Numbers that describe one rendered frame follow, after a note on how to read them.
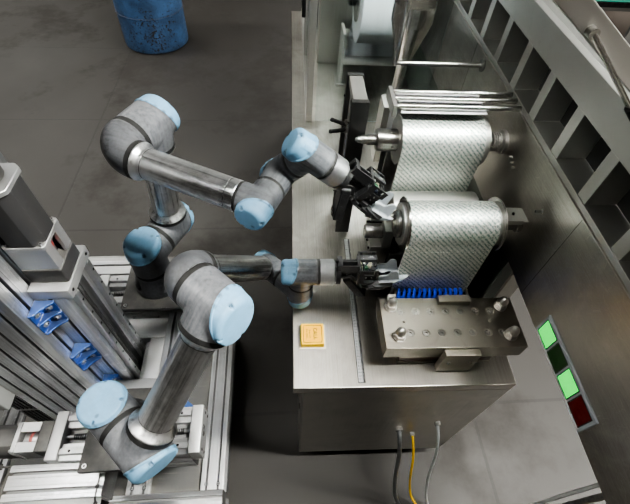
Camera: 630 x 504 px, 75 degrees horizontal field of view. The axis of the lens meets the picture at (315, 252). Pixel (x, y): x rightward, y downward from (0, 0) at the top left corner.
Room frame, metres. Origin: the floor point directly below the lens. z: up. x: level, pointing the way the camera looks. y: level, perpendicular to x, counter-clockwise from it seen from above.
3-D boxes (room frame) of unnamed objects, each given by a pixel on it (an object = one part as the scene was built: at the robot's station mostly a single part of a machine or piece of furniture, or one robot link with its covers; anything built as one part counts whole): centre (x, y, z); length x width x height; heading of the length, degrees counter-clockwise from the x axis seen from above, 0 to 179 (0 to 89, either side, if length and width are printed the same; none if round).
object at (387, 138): (1.00, -0.18, 1.33); 0.06 x 0.06 x 0.06; 6
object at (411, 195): (0.88, -0.34, 1.17); 0.26 x 0.12 x 0.12; 96
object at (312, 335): (0.57, -0.01, 0.91); 0.07 x 0.07 x 0.02; 6
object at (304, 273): (0.66, 0.04, 1.11); 0.11 x 0.08 x 0.09; 96
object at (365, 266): (0.68, -0.12, 1.12); 0.12 x 0.08 x 0.09; 96
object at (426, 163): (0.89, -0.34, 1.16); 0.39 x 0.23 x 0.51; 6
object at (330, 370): (1.69, -0.17, 0.88); 2.52 x 0.66 x 0.04; 6
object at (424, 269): (0.70, -0.36, 1.11); 0.23 x 0.01 x 0.18; 96
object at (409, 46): (1.48, -0.26, 1.18); 0.14 x 0.14 x 0.57
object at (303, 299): (0.68, 0.05, 1.01); 0.11 x 0.08 x 0.11; 53
